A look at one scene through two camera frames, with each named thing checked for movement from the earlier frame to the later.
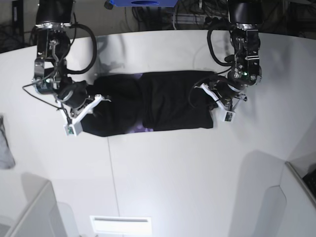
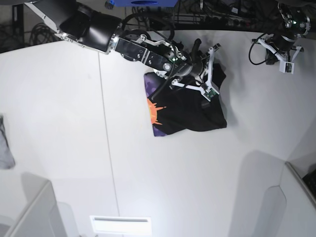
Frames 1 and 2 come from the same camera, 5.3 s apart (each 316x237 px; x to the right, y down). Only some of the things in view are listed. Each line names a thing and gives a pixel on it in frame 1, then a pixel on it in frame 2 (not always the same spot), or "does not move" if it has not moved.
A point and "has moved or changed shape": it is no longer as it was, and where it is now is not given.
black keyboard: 310,179 does not move
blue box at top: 143,3 does not move
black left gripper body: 74,94 -> 194,66
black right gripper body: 226,91 -> 283,43
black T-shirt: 147,101 has moved or changed shape
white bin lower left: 41,217 does not move
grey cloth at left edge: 7,160 does not move
